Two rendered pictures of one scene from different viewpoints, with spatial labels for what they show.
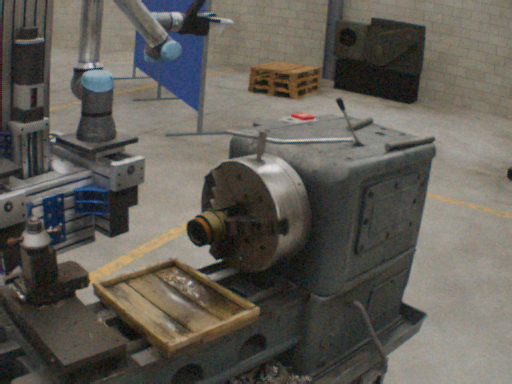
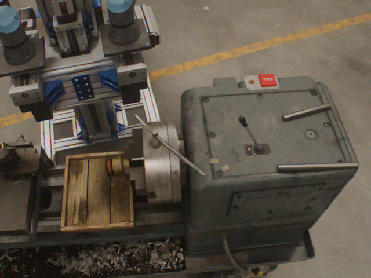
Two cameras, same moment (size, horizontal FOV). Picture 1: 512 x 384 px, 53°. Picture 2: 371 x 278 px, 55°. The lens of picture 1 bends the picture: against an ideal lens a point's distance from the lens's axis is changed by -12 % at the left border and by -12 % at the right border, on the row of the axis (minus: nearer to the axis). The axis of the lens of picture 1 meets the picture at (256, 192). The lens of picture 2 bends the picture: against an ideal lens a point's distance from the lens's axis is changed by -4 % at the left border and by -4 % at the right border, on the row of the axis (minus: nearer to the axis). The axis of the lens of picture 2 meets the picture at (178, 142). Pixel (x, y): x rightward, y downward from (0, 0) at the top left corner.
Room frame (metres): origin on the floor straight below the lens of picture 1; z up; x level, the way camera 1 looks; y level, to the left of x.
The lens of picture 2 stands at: (0.98, -0.54, 2.32)
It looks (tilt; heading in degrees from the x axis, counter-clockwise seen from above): 56 degrees down; 41
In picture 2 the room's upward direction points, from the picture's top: straight up
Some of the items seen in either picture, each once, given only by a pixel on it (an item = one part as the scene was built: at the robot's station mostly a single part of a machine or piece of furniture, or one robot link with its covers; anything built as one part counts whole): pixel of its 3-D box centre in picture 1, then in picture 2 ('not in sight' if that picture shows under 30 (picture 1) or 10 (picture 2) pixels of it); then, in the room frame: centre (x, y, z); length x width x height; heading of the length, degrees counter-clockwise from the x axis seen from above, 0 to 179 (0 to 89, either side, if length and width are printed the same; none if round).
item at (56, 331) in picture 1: (52, 316); (13, 185); (1.05, 0.46, 0.95); 0.43 x 0.17 x 0.05; 46
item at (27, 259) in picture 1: (39, 261); (6, 158); (1.09, 0.49, 1.07); 0.07 x 0.07 x 0.10; 46
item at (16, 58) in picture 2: not in sight; (17, 46); (1.46, 0.86, 1.21); 0.15 x 0.15 x 0.10
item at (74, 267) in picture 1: (49, 285); (17, 167); (1.11, 0.48, 0.99); 0.20 x 0.10 x 0.05; 136
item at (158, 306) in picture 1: (172, 302); (98, 190); (1.29, 0.20, 0.89); 0.36 x 0.30 x 0.04; 46
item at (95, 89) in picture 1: (96, 90); (120, 4); (1.87, 0.58, 1.33); 0.13 x 0.12 x 0.14; 34
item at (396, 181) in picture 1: (334, 191); (258, 152); (1.79, -0.26, 1.06); 0.59 x 0.48 x 0.39; 136
